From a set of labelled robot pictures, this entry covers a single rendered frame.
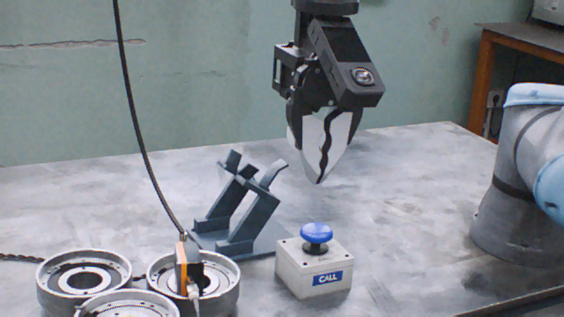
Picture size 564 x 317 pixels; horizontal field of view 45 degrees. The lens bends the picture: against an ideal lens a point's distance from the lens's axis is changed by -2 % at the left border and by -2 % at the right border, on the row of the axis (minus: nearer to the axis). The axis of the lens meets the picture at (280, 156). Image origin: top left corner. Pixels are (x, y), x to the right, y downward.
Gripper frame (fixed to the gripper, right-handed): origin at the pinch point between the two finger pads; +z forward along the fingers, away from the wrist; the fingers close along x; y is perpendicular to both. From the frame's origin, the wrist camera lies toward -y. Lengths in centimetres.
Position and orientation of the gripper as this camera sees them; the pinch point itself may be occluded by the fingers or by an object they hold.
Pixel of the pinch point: (320, 175)
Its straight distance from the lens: 80.9
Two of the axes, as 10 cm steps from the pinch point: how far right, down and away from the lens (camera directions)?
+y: -4.1, -3.6, 8.4
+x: -9.1, 1.0, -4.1
